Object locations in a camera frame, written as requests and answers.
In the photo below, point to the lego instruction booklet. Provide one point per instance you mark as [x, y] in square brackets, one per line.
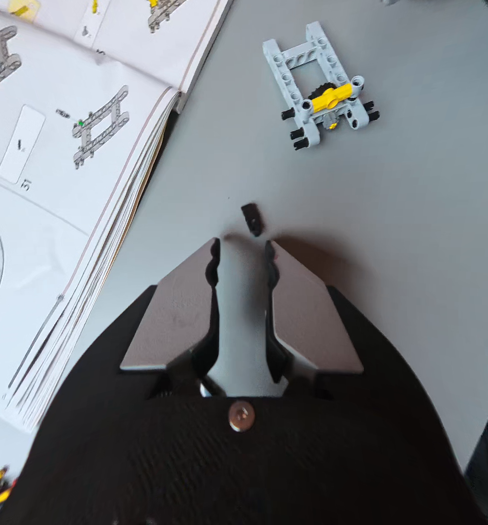
[63, 205]

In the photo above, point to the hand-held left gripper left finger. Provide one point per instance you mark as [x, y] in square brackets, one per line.
[174, 324]

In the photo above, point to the small black lego piece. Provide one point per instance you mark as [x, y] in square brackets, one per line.
[252, 219]

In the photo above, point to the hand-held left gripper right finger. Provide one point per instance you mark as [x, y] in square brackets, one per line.
[309, 324]

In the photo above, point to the grey lego frame assembly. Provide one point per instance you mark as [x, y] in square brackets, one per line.
[287, 78]

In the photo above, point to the yellow lego axle connector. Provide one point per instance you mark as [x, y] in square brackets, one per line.
[330, 99]

